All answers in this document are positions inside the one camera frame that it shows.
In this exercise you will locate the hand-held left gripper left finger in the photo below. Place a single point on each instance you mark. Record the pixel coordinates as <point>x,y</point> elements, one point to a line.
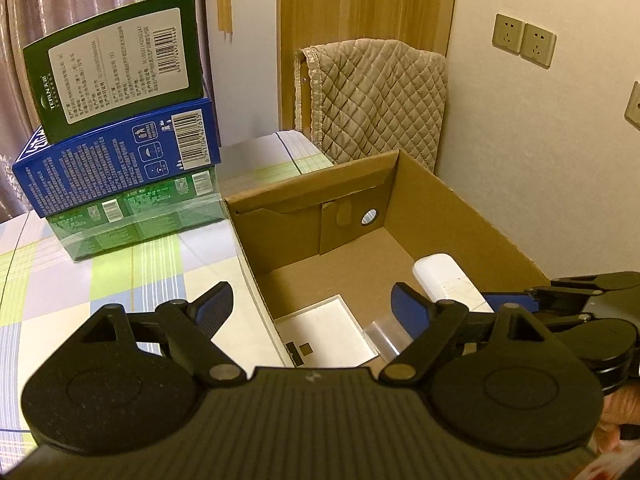
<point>215,305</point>

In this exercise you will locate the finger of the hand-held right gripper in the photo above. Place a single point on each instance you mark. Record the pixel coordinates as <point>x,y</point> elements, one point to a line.
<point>585,282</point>
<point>505,301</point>

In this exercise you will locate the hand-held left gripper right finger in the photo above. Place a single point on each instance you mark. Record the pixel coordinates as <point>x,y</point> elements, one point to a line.
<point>412,305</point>

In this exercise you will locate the white rounded plastic case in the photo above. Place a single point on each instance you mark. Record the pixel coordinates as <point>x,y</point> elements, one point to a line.
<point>450,282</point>

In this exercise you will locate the brown cardboard box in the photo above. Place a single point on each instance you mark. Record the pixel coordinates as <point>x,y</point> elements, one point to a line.
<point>350,250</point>

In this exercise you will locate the white box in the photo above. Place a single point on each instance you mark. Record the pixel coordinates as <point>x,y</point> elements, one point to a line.
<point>325,332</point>

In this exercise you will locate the person's right hand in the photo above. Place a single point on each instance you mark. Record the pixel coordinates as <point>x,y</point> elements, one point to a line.
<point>617,417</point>

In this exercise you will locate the checked tablecloth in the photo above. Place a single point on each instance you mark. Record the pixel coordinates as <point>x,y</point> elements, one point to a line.
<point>125,285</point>

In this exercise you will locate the green plastic-wrapped carton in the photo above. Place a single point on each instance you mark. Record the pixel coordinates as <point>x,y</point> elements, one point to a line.
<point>135,220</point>

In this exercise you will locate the white red patterned cloth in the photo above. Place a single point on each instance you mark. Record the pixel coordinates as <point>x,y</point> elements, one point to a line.
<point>607,467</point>

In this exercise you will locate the blue carton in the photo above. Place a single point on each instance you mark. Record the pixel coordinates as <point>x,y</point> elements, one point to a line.
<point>110,165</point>

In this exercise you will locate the quilted beige chair cover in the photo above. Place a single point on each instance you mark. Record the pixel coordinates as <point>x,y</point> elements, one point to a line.
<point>380,100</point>

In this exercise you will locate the wooden chair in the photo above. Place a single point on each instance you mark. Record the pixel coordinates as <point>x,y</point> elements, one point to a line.
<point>301,95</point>

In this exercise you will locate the dark green carton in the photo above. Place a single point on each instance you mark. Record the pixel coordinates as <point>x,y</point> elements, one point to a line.
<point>115,70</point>

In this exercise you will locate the wooden door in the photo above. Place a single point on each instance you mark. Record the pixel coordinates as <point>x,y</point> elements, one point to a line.
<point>365,0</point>

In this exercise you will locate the beige wall socket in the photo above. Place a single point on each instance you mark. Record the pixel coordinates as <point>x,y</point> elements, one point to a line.
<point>507,34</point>
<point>537,45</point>
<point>634,107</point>

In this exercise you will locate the wooden wall strip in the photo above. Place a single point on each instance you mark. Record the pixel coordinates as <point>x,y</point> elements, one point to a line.
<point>225,2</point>

